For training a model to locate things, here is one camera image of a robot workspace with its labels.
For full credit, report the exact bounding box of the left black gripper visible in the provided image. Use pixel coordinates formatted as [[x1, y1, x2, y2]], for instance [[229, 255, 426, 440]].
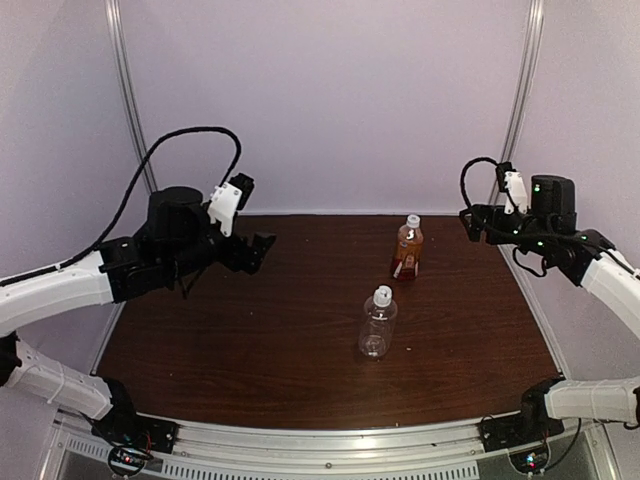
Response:
[[165, 201, 276, 282]]

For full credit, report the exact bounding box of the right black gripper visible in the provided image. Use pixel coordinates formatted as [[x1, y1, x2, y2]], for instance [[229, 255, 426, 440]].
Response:
[[459, 204, 553, 257]]

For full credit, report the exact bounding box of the amber tea bottle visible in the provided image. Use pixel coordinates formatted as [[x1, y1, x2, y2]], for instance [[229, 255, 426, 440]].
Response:
[[390, 221, 424, 281]]

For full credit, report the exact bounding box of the clear plastic bottle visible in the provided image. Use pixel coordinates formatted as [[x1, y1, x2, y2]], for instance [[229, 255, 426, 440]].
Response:
[[358, 292, 398, 359]]

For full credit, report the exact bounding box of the white cap of clear bottle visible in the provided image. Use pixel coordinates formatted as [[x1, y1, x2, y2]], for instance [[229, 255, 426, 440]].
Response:
[[372, 285, 393, 308]]

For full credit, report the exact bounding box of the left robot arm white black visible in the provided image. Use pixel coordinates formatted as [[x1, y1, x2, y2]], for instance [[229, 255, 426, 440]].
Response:
[[1, 183, 276, 444]]

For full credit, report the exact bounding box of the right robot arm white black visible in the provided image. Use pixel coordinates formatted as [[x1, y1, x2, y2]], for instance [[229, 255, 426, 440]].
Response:
[[459, 168, 639, 442]]

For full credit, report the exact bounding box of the white cap of tea bottle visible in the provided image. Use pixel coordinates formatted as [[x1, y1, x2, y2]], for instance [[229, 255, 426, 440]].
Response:
[[406, 214, 421, 229]]

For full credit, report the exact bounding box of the right round circuit board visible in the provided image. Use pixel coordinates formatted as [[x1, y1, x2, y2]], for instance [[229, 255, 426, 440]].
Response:
[[509, 447, 550, 475]]

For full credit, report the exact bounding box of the round circuit board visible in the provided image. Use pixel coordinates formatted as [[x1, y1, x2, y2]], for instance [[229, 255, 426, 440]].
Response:
[[509, 447, 550, 475], [107, 447, 152, 477]]

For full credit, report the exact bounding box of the left round circuit board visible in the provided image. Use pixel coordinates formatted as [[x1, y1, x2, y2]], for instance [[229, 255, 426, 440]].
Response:
[[107, 447, 152, 477]]

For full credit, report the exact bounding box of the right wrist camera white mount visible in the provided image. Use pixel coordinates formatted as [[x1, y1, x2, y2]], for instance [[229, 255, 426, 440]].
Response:
[[496, 162, 529, 215]]

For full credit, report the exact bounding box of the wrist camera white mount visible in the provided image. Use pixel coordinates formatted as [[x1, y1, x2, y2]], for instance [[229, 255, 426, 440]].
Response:
[[207, 173, 255, 238], [496, 162, 529, 215]]

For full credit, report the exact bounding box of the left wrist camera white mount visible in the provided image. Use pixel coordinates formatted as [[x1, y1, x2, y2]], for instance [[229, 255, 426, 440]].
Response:
[[207, 173, 255, 238]]

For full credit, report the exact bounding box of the right braided black cable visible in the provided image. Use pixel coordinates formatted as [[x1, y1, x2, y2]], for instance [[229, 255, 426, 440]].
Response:
[[459, 156, 551, 246]]

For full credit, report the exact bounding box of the braided black cable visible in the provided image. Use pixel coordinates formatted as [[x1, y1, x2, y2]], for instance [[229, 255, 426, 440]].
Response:
[[59, 127, 243, 269], [459, 156, 551, 246]]

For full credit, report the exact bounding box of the left braided black cable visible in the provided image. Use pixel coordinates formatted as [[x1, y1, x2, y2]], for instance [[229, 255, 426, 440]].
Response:
[[59, 127, 243, 269]]

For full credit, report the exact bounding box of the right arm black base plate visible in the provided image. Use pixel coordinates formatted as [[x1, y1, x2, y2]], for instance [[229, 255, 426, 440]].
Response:
[[478, 413, 565, 452]]

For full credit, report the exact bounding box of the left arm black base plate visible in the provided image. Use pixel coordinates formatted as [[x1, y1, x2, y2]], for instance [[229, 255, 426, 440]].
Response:
[[88, 414, 178, 454]]

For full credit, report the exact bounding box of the right aluminium frame post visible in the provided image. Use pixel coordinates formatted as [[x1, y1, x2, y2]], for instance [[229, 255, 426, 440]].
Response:
[[500, 0, 545, 163]]

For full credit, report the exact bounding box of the aluminium frame post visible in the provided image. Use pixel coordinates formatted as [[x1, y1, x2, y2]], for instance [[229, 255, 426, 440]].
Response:
[[500, 0, 545, 163], [104, 0, 147, 164]]

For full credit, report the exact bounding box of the left aluminium frame post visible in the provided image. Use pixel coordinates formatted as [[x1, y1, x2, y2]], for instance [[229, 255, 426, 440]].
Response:
[[104, 0, 147, 164]]

